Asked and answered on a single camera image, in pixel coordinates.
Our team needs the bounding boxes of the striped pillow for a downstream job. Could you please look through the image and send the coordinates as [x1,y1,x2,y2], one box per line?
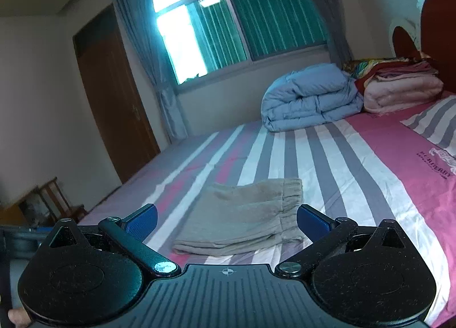
[400,95,456,158]

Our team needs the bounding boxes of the pink folded quilt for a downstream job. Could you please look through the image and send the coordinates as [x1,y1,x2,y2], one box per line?
[363,61,444,114]

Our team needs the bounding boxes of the grey pants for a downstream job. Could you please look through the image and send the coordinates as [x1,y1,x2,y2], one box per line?
[172,178,304,257]

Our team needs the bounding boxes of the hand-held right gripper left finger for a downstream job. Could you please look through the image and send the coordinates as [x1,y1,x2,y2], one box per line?
[46,203,180,278]

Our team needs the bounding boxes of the blue folded duvet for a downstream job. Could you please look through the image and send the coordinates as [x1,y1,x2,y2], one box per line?
[261,63,365,132]

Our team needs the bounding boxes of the wooden chair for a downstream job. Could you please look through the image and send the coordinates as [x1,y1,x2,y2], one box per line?
[36,177,88,226]

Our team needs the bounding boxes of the red and white headboard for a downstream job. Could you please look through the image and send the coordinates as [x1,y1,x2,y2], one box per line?
[390,0,456,97]

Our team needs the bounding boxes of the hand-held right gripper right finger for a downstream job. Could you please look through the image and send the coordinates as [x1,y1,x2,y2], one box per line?
[276,204,407,279]

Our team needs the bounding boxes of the striped bed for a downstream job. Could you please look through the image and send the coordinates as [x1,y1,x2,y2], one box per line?
[76,91,456,322]

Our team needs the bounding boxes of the colourful folded blanket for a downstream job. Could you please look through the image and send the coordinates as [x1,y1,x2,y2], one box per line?
[342,58,421,94]

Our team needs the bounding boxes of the window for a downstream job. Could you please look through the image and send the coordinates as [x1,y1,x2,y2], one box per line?
[150,0,329,85]

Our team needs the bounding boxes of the grey curtain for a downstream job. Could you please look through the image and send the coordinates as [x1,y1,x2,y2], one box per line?
[107,0,189,141]
[287,0,353,66]

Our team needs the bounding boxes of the brown wooden door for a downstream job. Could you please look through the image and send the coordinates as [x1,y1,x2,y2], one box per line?
[73,4,161,184]

